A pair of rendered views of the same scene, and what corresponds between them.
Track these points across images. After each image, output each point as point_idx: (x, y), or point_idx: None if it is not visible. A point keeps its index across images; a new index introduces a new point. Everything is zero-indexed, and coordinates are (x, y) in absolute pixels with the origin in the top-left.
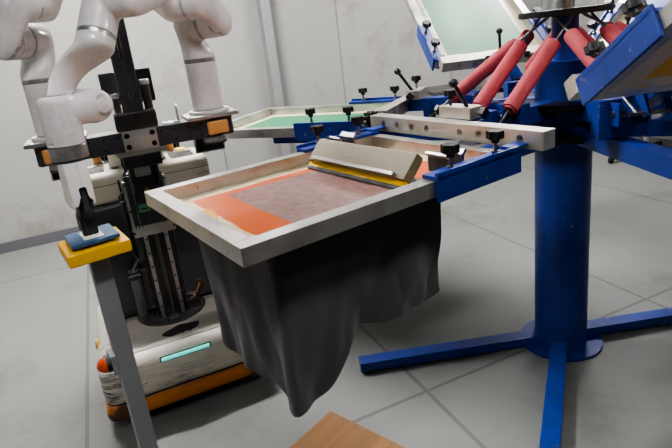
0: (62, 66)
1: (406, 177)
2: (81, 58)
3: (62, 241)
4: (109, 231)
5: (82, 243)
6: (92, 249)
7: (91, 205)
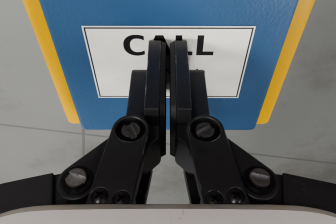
0: None
1: None
2: None
3: (74, 115)
4: None
5: (261, 105)
6: (284, 65)
7: (246, 196)
